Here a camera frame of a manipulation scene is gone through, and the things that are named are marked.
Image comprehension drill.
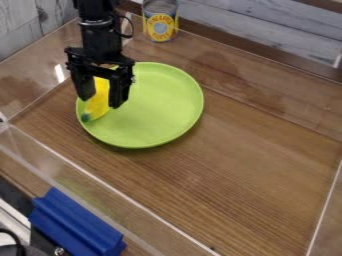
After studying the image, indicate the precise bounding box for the black cable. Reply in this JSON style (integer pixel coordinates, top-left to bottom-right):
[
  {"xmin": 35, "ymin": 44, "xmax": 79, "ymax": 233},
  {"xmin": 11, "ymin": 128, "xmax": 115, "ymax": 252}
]
[{"xmin": 0, "ymin": 228, "xmax": 27, "ymax": 256}]

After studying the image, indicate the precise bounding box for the blue plastic clamp block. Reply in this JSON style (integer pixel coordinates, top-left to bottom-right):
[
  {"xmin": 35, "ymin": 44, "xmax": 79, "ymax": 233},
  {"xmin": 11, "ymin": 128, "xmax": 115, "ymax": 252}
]
[{"xmin": 29, "ymin": 187, "xmax": 127, "ymax": 256}]

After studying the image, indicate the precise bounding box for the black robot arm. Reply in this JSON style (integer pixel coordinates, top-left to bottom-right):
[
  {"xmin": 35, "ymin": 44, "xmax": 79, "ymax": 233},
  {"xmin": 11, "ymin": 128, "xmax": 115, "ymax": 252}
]
[{"xmin": 64, "ymin": 0, "xmax": 135, "ymax": 108}]

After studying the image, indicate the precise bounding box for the yellow toy banana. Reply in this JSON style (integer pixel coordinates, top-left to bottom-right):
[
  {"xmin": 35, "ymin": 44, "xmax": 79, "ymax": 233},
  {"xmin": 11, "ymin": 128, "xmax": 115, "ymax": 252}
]
[{"xmin": 81, "ymin": 77, "xmax": 109, "ymax": 122}]

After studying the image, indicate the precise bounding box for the yellow pineapple can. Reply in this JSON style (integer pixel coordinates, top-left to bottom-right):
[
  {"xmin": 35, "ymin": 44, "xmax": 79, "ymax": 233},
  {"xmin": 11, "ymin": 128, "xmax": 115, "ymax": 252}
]
[{"xmin": 142, "ymin": 0, "xmax": 179, "ymax": 43}]

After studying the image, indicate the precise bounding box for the clear acrylic corner bracket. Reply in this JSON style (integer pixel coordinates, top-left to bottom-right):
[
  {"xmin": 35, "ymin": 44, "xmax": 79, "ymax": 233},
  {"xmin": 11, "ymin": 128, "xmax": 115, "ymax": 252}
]
[{"xmin": 120, "ymin": 13, "xmax": 133, "ymax": 42}]

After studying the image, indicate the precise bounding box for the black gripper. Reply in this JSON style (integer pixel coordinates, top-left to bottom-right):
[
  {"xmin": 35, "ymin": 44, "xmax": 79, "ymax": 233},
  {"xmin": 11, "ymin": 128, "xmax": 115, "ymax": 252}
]
[{"xmin": 64, "ymin": 47, "xmax": 135, "ymax": 109}]

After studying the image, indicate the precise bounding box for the green round plate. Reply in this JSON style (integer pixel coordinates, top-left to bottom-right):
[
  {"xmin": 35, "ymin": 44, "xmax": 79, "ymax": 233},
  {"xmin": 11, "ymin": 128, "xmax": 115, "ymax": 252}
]
[{"xmin": 76, "ymin": 62, "xmax": 204, "ymax": 149}]

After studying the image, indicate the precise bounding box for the clear acrylic enclosure wall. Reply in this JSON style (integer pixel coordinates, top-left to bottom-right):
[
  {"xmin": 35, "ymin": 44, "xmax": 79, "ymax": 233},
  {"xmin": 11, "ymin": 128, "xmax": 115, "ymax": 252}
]
[{"xmin": 0, "ymin": 113, "xmax": 220, "ymax": 256}]

